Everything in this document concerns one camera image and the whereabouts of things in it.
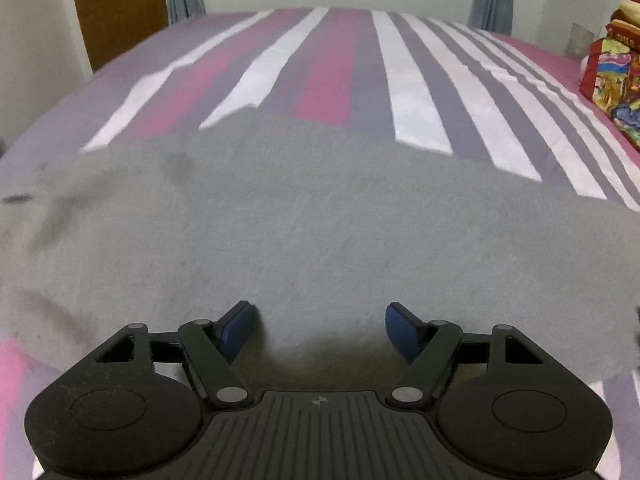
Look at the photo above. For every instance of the grey towel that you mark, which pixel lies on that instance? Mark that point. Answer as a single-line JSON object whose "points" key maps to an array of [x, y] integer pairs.
{"points": [[300, 220]]}

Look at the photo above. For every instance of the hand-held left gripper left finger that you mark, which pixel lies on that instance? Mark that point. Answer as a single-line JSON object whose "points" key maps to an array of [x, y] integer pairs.
{"points": [[238, 329]]}

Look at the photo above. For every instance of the grey wall plate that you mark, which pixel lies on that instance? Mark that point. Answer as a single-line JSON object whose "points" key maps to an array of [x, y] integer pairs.
{"points": [[579, 40]]}

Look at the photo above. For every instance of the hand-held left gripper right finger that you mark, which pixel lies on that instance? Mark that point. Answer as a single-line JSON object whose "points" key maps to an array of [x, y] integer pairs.
{"points": [[403, 331]]}

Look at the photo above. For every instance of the red printed bag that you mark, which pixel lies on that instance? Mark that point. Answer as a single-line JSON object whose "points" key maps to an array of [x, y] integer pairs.
{"points": [[627, 20]]}

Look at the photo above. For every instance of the striped bed sheet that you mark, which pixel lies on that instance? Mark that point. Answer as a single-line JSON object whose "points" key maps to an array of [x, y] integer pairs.
{"points": [[400, 85]]}

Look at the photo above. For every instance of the wooden door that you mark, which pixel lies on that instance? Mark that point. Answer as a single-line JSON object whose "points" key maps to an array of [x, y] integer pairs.
{"points": [[120, 10]]}

